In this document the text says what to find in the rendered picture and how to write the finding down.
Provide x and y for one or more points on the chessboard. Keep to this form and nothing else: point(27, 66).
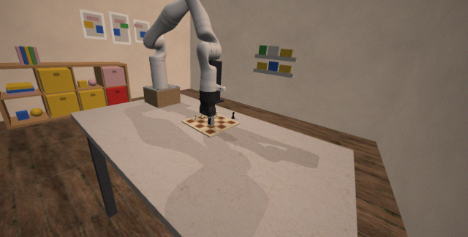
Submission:
point(221, 123)

